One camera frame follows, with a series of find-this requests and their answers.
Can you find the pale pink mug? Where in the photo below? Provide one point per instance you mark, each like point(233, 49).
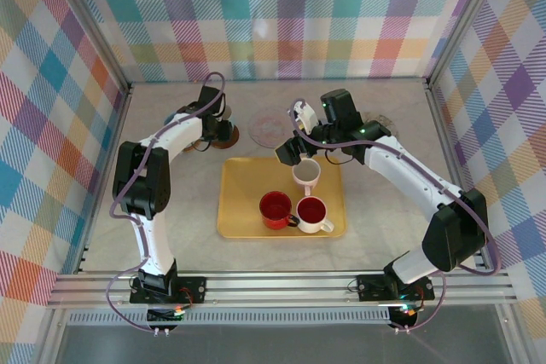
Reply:
point(306, 174)

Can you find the round pink unicorn coaster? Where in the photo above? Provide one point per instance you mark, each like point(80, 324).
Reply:
point(266, 127)

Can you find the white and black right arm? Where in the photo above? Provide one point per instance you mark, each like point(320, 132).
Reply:
point(409, 170)

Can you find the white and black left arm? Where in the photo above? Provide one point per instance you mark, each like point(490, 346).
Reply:
point(155, 249)

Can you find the round dark brown coaster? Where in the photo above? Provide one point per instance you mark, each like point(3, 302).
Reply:
point(235, 137)

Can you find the white mug red inside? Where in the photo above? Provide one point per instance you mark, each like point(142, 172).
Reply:
point(312, 212)

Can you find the yellow rectangular tray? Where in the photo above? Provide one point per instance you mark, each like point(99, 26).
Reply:
point(243, 193)

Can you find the circuit board with lights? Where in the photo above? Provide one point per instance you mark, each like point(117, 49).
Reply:
point(405, 315)
point(164, 315)

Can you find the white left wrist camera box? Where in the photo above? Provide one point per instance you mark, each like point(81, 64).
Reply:
point(222, 106)

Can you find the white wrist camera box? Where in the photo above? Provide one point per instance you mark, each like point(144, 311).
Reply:
point(305, 117)
point(222, 106)

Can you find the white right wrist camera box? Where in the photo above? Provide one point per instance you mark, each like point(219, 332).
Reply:
point(305, 117)

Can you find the aluminium side rail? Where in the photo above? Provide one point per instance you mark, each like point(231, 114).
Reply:
point(120, 108)
point(443, 125)

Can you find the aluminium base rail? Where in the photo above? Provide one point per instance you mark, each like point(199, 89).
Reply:
point(277, 291)

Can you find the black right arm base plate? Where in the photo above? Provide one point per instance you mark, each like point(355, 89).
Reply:
point(371, 289)

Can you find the aluminium frame post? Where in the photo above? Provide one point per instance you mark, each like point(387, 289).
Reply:
point(91, 19)
point(466, 19)

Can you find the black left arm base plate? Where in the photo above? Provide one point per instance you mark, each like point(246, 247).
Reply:
point(196, 291)

